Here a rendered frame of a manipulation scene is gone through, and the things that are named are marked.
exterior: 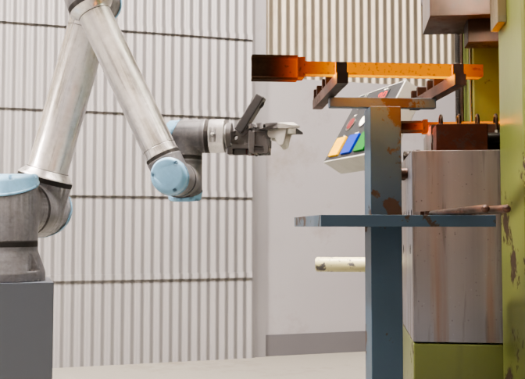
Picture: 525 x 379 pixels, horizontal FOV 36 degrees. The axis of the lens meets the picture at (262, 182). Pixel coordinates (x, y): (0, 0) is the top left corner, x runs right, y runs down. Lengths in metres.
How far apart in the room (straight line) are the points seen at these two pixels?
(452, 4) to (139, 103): 0.83
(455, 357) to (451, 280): 0.18
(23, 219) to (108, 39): 0.50
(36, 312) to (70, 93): 0.60
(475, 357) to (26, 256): 1.10
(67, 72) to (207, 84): 2.36
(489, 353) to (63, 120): 1.24
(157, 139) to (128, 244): 2.41
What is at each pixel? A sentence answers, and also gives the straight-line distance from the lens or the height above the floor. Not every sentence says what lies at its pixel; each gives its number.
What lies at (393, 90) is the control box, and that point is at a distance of 2.63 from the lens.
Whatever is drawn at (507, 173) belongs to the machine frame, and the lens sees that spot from 1.84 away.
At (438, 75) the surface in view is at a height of 1.01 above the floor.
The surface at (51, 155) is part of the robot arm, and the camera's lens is 2.24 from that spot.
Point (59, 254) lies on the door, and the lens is 4.36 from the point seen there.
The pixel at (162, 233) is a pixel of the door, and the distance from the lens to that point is 4.43.
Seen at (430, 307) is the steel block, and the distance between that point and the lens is 1.92.
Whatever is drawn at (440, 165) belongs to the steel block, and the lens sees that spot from 1.92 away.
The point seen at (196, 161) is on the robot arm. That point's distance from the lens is 2.14.
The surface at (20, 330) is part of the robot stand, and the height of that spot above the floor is 0.49.
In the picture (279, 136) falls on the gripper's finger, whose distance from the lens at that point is 2.08.
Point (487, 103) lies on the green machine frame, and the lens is 2.37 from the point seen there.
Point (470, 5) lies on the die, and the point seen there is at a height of 1.30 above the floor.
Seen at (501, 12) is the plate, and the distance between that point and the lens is 1.88.
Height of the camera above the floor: 0.74
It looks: 3 degrees up
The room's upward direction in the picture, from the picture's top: straight up
